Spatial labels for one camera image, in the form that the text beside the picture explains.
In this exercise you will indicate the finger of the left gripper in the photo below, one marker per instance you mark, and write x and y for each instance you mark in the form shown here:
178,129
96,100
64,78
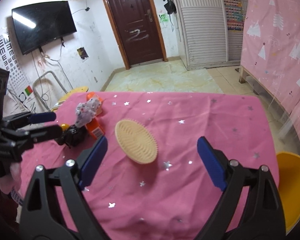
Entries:
39,118
46,133

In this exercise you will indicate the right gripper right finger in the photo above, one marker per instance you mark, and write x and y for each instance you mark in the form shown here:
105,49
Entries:
215,163

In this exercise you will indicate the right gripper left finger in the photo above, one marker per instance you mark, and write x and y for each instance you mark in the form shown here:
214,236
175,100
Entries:
90,160

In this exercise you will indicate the black plastic bag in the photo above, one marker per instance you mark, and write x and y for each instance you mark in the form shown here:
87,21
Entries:
72,137

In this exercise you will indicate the long orange box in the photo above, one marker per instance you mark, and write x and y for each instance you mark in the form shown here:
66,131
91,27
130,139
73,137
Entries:
94,129

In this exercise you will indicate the patterned wrapper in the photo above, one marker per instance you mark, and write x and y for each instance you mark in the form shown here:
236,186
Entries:
83,115

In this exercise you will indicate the small orange box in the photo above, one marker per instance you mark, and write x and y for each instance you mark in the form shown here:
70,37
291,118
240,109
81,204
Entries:
94,103

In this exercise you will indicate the yellow plastic trash bin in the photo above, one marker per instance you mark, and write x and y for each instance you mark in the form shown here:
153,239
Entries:
289,187

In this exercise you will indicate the left hand pink sleeve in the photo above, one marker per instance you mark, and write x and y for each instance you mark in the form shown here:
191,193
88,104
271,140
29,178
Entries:
11,181

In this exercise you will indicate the orange plastic ball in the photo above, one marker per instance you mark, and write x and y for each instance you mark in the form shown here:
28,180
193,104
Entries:
65,127

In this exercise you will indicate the eye test chart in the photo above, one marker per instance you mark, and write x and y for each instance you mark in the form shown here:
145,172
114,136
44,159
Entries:
19,86

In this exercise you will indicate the beige oval bristle brush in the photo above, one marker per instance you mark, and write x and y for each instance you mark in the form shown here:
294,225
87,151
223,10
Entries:
136,141

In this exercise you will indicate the pink star tablecloth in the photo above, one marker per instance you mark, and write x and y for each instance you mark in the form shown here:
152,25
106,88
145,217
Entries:
172,197

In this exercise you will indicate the wooden seat metal chair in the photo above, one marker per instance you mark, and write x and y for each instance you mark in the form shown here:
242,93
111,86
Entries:
51,92

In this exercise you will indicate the white slatted wardrobe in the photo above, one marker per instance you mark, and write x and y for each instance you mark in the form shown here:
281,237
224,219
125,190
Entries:
204,40

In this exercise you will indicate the pink tree-print bed curtain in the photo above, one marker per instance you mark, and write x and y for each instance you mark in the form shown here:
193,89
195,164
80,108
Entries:
271,51

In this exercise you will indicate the dark brown wooden door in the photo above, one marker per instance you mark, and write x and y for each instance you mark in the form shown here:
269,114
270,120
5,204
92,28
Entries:
137,31

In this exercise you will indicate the black wall television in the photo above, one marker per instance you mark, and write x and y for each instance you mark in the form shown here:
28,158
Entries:
40,23

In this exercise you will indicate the wooden bed frame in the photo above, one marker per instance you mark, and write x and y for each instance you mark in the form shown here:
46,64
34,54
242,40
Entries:
260,90

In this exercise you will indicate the colourful wall chart poster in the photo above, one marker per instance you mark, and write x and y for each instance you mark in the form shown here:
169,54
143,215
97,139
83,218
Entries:
234,15

